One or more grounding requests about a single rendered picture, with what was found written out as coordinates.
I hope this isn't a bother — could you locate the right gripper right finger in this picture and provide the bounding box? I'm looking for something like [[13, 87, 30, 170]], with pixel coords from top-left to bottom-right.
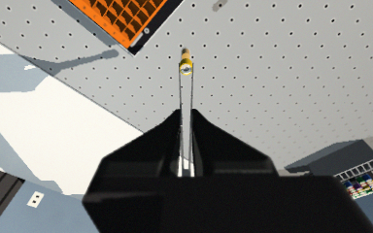
[[191, 109, 279, 177]]

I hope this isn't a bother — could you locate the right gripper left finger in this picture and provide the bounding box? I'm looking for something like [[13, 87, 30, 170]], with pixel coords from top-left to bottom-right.
[[93, 109, 181, 177]]

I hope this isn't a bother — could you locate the orange tube rack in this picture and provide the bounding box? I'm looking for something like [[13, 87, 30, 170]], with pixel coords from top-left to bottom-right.
[[70, 0, 167, 48]]

